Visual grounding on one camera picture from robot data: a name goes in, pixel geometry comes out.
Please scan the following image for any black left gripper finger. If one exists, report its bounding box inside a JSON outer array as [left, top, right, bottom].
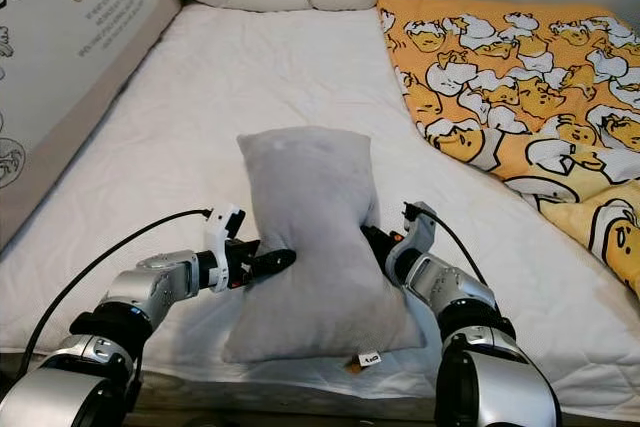
[[252, 249, 299, 284]]

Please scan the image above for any plain grey pillow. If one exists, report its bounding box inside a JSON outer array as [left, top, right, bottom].
[[222, 126, 427, 373]]

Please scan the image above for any white quilted mattress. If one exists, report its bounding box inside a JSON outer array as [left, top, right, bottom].
[[0, 4, 640, 423]]

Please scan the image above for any yellow cartoon print blanket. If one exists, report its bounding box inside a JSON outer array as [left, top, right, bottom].
[[377, 0, 640, 298]]

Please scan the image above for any white cushion with printed lettering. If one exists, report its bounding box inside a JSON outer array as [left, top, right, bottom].
[[0, 0, 183, 248]]

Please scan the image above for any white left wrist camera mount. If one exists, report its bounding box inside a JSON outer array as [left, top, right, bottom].
[[205, 204, 248, 293]]

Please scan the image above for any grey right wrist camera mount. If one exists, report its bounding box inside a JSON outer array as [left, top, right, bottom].
[[400, 201, 439, 270]]

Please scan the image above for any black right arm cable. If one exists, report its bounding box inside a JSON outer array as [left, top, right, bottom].
[[405, 201, 496, 288]]

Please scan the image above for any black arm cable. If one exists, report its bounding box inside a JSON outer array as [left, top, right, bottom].
[[405, 201, 496, 288], [15, 208, 213, 388]]

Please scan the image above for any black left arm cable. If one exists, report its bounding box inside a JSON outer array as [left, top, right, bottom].
[[15, 208, 213, 388]]

